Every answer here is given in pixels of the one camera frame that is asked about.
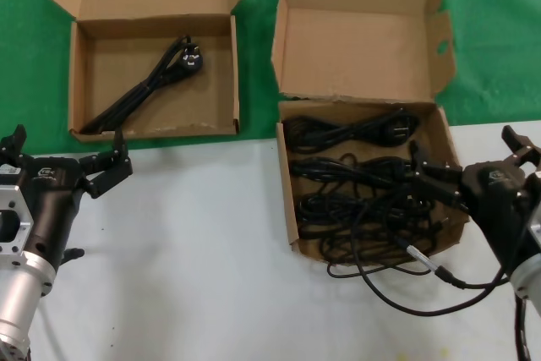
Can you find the empty-type brown cardboard box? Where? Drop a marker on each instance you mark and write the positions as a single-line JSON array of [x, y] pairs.
[[190, 94]]

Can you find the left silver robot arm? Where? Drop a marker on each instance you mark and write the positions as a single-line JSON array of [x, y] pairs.
[[19, 302]]

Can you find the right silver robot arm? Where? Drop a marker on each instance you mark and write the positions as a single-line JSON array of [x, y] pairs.
[[530, 280]]

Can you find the black knob on left arm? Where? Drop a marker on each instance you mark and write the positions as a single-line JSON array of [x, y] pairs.
[[75, 253]]

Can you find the left silver camera bracket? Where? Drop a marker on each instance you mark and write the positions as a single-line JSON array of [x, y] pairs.
[[14, 204]]

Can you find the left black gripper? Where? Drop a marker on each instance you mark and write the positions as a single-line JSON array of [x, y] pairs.
[[53, 192]]

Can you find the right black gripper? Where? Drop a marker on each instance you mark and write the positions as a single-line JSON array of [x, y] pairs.
[[498, 204]]

